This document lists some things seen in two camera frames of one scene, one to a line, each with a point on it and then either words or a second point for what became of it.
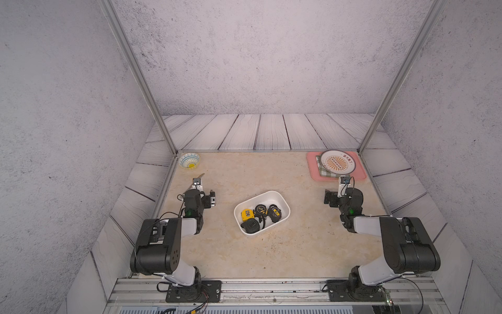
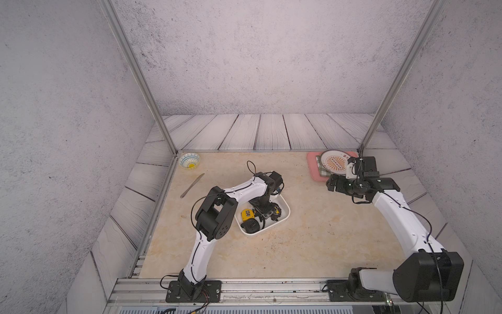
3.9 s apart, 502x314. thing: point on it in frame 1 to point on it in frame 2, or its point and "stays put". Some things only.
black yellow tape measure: [274, 213] stays put
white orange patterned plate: [338, 161] stays put
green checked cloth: [323, 171] stays put
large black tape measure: [251, 226] stays put
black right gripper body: [335, 201] to [344, 185]
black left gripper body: [206, 202] to [265, 206]
